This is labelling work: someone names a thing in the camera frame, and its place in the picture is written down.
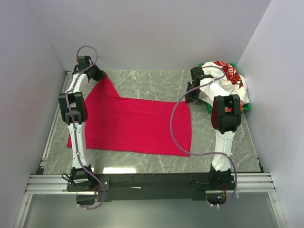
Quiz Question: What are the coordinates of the aluminium rail frame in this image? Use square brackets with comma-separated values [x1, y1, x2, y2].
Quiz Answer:
[14, 70, 285, 228]

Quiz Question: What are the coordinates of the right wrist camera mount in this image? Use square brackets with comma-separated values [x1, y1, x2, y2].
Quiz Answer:
[190, 66, 214, 86]

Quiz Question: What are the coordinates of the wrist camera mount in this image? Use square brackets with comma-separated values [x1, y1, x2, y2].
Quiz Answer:
[76, 56, 92, 71]
[190, 66, 214, 86]

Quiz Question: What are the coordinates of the magenta red t shirt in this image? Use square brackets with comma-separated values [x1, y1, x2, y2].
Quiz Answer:
[66, 75, 192, 157]

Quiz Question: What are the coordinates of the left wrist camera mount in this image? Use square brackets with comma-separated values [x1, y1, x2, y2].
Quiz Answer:
[76, 56, 92, 71]

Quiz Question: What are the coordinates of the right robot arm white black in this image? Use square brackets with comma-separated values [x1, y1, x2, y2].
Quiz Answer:
[185, 82, 241, 190]

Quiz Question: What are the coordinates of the green plastic laundry basket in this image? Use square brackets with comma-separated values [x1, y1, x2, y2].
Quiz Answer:
[198, 61, 251, 114]

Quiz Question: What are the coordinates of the black base beam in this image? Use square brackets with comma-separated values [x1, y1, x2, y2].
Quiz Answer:
[66, 172, 235, 201]

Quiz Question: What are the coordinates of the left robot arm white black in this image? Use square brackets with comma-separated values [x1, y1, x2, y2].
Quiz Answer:
[58, 64, 107, 191]

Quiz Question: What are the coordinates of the red white printed t shirt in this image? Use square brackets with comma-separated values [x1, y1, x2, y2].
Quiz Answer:
[213, 61, 244, 87]

